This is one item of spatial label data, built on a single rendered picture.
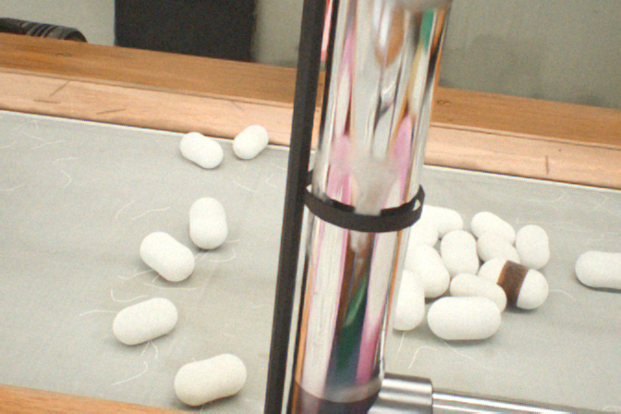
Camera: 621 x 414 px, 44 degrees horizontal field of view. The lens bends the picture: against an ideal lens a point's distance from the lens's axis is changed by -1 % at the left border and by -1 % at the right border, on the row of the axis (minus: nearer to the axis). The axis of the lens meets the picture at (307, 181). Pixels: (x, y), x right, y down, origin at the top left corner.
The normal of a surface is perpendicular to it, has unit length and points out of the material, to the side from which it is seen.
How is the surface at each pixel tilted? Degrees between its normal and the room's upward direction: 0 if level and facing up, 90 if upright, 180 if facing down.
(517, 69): 89
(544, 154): 45
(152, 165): 0
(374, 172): 90
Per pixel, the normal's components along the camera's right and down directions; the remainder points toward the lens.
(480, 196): 0.10, -0.89
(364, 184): -0.25, 0.41
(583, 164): 0.00, -0.32
